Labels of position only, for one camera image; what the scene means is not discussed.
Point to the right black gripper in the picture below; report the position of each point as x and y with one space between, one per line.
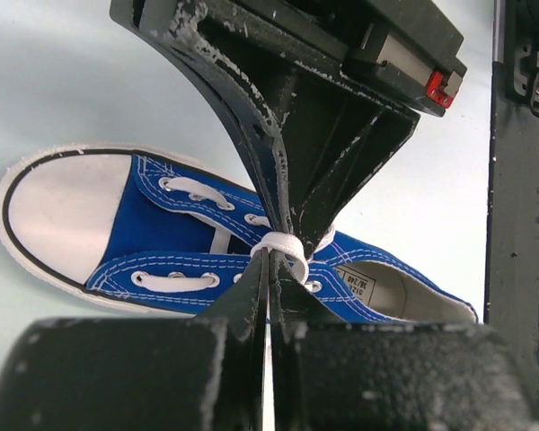
336 134

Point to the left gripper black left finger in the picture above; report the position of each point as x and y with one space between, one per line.
203 373

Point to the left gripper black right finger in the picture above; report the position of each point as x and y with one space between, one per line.
331 374

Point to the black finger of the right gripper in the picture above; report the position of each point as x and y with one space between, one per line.
172 29

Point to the white shoelace of sneaker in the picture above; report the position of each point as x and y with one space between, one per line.
283 247

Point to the blue sneaker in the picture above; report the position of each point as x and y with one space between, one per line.
134 228

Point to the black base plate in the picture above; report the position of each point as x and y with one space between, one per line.
512 260

